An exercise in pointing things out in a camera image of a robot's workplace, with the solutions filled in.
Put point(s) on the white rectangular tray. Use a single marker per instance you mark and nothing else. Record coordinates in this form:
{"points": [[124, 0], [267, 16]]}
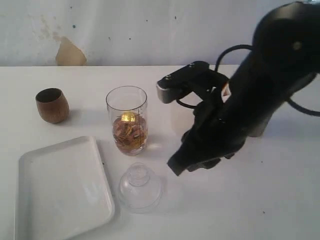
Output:
{"points": [[62, 191]]}

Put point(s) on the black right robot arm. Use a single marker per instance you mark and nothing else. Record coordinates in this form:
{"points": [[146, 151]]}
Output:
{"points": [[284, 57]]}

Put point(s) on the clear plastic shaker cup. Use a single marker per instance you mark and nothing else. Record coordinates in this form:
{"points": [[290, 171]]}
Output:
{"points": [[126, 98]]}

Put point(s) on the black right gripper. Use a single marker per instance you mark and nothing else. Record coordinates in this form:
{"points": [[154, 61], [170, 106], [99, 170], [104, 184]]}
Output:
{"points": [[212, 136]]}

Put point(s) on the brown wooden cup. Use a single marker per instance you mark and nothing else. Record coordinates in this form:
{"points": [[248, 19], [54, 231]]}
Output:
{"points": [[52, 105]]}

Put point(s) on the clear plastic shaker lid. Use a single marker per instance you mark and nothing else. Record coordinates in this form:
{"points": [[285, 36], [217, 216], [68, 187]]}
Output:
{"points": [[139, 189]]}

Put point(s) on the translucent white plastic beaker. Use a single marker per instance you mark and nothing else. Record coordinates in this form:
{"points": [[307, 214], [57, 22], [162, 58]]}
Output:
{"points": [[181, 118]]}

